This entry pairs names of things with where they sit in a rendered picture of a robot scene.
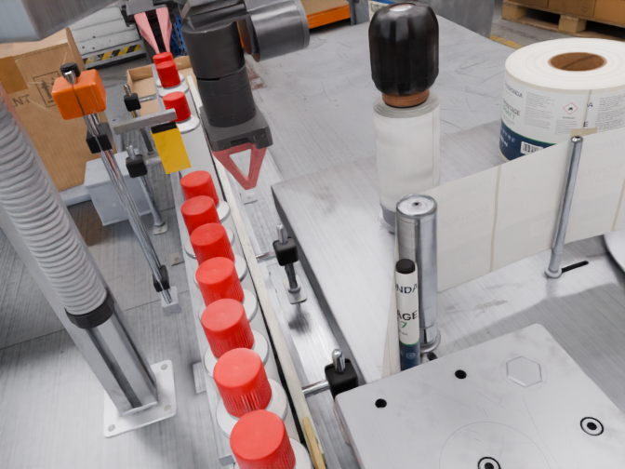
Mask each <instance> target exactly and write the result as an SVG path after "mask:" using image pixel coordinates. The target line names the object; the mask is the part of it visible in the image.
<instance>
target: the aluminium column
mask: <svg viewBox="0 0 625 469"><path fill-rule="evenodd" d="M0 93H1V97H3V98H4V100H5V104H6V105H7V107H8V110H9V111H10V112H11V113H12V115H13V118H14V119H15V121H16V123H17V126H18V127H19V128H20V132H21V133H22V135H23V136H24V139H25V140H26V141H27V143H28V146H29V147H30V149H31V150H32V153H33V155H34V157H35V159H36V161H37V162H38V166H39V167H40V168H41V169H42V172H43V173H44V174H45V176H46V179H47V181H48V184H49V185H50V186H51V188H52V191H53V192H54V194H55V196H56V197H57V199H58V202H59V203H60V205H61V207H62V209H63V211H64V213H65V215H66V216H67V219H68V220H69V222H70V224H71V226H72V227H73V230H74V231H75V234H76V235H77V237H78V240H79V241H80V243H81V245H82V246H83V248H84V251H85V252H86V254H87V256H88V257H89V260H90V261H91V263H92V265H93V267H94V269H95V271H96V273H97V275H98V276H99V278H100V281H101V283H102V285H103V286H104V287H105V288H107V289H108V290H109V292H110V294H111V295H112V297H113V301H114V311H113V314H112V316H111V317H110V318H109V319H108V320H107V321H106V322H104V323H103V324H101V325H100V326H98V327H95V328H88V329H83V328H79V327H77V326H76V325H75V324H73V323H72V322H71V321H70V319H69V318H68V316H67V315H66V313H65V310H64V305H63V303H62V302H61V300H60V298H59V296H58V294H57V293H56V291H55V290H54V288H53V287H52V286H51V284H50V283H49V281H48V279H47V277H46V275H45V274H44V272H43V270H42V269H41V268H40V266H39V264H38V263H37V261H36V259H35V258H34V256H33V254H32V252H31V251H30V249H29V248H28V247H27V245H26V243H25V242H24V240H23V238H22V237H21V236H20V233H19V232H18V230H17V228H16V226H15V225H14V224H13V221H12V220H11V219H10V218H9V215H7V212H6V210H5V209H4V208H3V206H2V203H0V227H1V228H2V230H3V231H4V233H5V235H6V236H7V238H8V240H9V241H10V243H11V244H12V246H13V248H14V249H15V250H16V251H17V253H18V254H19V256H20V258H21V260H22V261H23V263H24V264H25V266H26V267H27V269H28V271H29V272H30V274H31V275H32V277H33V279H34V281H35V282H36V284H37V285H38V287H39V288H40V289H41V290H42V292H43V294H44V295H45V297H46V298H47V300H48V302H49V304H50V305H51V307H52V308H53V310H54V311H55V313H56V314H57V316H58V318H59V319H60V321H61V323H62V324H63V326H64V327H65V328H66V330H67V331H68V333H69V334H70V336H71V337H72V339H73V341H74V343H75V344H76V346H77V347H78V349H79V351H80V352H81V354H82V355H83V357H84V358H85V360H86V361H87V363H88V365H89V366H90V367H91V369H92V370H93V372H94V374H95V375H96V377H97V378H98V380H99V381H100V383H101V385H102V387H103V388H104V390H105V391H106V393H107V394H108V396H109V398H110V399H111V400H112V402H113V403H114V405H115V406H116V408H117V410H118V411H119V413H120V414H121V416H122V417H123V416H126V415H128V414H131V413H134V412H137V411H140V410H143V409H146V408H149V407H152V406H155V405H157V404H158V396H157V384H156V377H155V375H154V373H153V370H152V368H151V366H150V364H149V362H148V360H147V359H146V357H145V355H144V353H143V352H142V350H141V348H140V345H139V343H138V342H137V340H136V338H135V336H134V334H133V332H132V330H131V328H130V326H129V325H128V323H127V321H126V319H125V317H124V315H123V313H122V311H121V309H120V308H119V306H118V304H117V302H116V300H115V298H114V296H113V294H112V293H111V291H110V289H109V287H108V285H107V283H106V281H105V279H104V277H103V276H102V274H101V272H100V269H99V267H98V265H97V264H96V262H95V260H94V259H93V257H92V255H91V253H90V251H89V249H88V247H87V245H86V243H85V241H84V239H83V237H82V236H81V234H80V232H79V230H78V228H77V226H76V225H75V223H74V221H73V218H72V216H71V214H70V212H69V210H68V209H67V208H66V206H65V204H64V202H63V200H62V198H61V196H60V193H59V192H58V190H57V188H56V186H55V184H54V182H53V180H52V179H51V177H50V176H49V174H48V172H47V169H46V167H45V165H44V163H43V161H42V159H41V158H40V156H39V154H38V152H37V151H36V149H35V147H34V145H33V143H32V141H31V139H30V137H29V135H28V133H27V131H26V129H25V127H24V125H23V124H22V123H21V121H20V118H19V116H18V114H17V112H16V110H15V109H14V107H13V105H12V103H11V101H10V99H9V97H8V95H7V93H6V92H5V90H4V88H3V86H2V84H1V82H0Z"/></svg>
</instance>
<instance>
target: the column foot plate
mask: <svg viewBox="0 0 625 469"><path fill-rule="evenodd" d="M151 368H152V370H153V373H154V375H155V377H156V384H157V396H158V404H157V405H155V406H152V407H149V408H146V409H143V410H140V411H137V412H134V413H131V414H128V415H126V416H123V417H122V416H121V414H120V413H119V411H118V410H117V408H116V406H115V405H114V403H113V402H112V400H111V399H110V398H109V396H108V394H107V393H106V391H105V390H104V412H103V435H104V437H106V438H110V437H113V436H118V435H121V434H123V433H125V432H128V431H131V430H134V429H137V428H140V427H142V426H145V425H148V424H150V423H153V422H158V421H161V420H163V419H166V418H169V417H172V416H174V415H175V414H176V413H177V411H178V406H177V398H176V389H175V381H174V372H173V364H172V361H171V360H165V361H162V362H159V363H156V364H153V365H151Z"/></svg>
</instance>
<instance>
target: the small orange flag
mask: <svg viewBox="0 0 625 469"><path fill-rule="evenodd" d="M151 133H152V136H153V140H154V143H155V146H156V148H157V151H158V153H159V156H160V158H161V161H162V164H163V167H164V169H165V172H166V174H169V173H173V172H176V171H180V170H184V169H186V168H191V167H192V166H191V162H190V159H189V156H188V154H187V151H186V148H185V145H184V142H183V139H182V137H181V134H180V129H179V126H178V124H176V121H172V122H169V123H165V124H162V125H158V126H154V127H151Z"/></svg>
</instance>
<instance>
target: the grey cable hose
mask: <svg viewBox="0 0 625 469"><path fill-rule="evenodd" d="M0 203H2V206H3V208H4V209H5V210H6V212H7V215H9V218H10V219H11V220H12V221H13V224H14V225H15V226H16V228H17V230H18V232H19V233H20V236H21V237H22V238H23V240H24V242H25V243H26V245H27V247H28V248H29V249H30V251H31V252H32V254H33V256H34V258H35V259H36V261H37V263H38V264H39V266H40V268H41V269H42V270H43V272H44V274H45V275H46V277H47V279H48V281H49V283H50V284H51V286H52V287H53V288H54V290H55V291H56V293H57V294H58V296H59V298H60V300H61V302H62V303H63V305H64V310H65V313H66V315H67V316H68V318H69V319H70V321H71V322H72V323H73V324H75V325H76V326H77V327H79V328H83V329H88V328H95V327H98V326H100V325H101V324H103V323H104V322H106V321H107V320H108V319H109V318H110V317H111V316H112V314H113V311H114V301H113V297H112V295H111V294H110V292H109V290H108V289H107V288H105V287H104V286H103V285H102V283H101V281H100V278H99V276H98V275H97V273H96V271H95V269H94V267H93V265H92V263H91V261H90V260H89V257H88V256H87V254H86V252H85V251H84V248H83V246H82V245H81V243H80V241H79V240H78V237H77V235H76V234H75V231H74V230H73V227H72V226H71V224H70V222H69V220H68V219H67V216H66V215H65V213H64V211H63V209H62V207H61V205H60V203H59V202H58V199H57V197H56V196H55V194H54V192H53V191H52V188H51V186H50V185H49V184H48V181H47V179H46V176H45V174H44V173H43V172H42V169H41V168H40V167H39V166H38V162H37V161H36V159H35V157H34V155H33V153H32V150H31V149H30V147H29V146H28V143H27V141H26V140H25V139H24V136H23V135H22V133H21V132H20V128H19V127H18V126H17V123H16V121H15V119H14V118H13V115H12V113H11V112H10V111H9V110H8V107H7V105H6V104H5V100H4V98H3V97H1V93H0Z"/></svg>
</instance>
